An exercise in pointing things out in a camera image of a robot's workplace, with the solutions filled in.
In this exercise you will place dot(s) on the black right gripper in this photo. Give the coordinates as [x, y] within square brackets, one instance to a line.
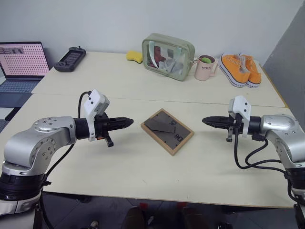
[234, 126]

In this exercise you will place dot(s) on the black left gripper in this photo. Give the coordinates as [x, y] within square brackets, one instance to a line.
[102, 125]

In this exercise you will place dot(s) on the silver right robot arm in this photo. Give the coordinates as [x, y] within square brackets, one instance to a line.
[281, 128]

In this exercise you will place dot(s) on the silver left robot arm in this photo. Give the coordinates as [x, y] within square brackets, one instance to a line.
[28, 145]

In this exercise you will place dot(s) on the pink mug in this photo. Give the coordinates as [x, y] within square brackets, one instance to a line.
[202, 71]

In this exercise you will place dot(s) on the orange canvas sneaker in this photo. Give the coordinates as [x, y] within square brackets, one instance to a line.
[253, 74]
[232, 69]

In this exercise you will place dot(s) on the green item inside mug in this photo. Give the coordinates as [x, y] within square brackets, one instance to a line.
[207, 60]

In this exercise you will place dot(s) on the yellow sponge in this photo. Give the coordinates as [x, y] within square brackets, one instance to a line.
[134, 56]

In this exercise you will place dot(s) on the green transparent zip pouch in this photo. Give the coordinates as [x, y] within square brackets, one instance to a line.
[166, 59]

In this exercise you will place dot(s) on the black handheld game console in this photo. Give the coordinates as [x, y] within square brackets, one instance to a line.
[69, 59]

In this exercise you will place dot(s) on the dark brown rounded shape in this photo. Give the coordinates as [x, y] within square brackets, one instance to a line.
[134, 218]

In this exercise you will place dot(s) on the grey laptop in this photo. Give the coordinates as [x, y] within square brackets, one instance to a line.
[21, 62]

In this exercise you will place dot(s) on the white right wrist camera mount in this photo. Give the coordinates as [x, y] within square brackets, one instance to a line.
[241, 106]

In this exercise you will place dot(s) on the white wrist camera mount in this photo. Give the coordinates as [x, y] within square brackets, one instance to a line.
[241, 106]
[95, 100]

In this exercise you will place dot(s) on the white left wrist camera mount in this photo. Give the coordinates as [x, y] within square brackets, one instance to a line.
[95, 100]

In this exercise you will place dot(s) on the wooden picture frame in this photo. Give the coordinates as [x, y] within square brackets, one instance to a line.
[166, 131]

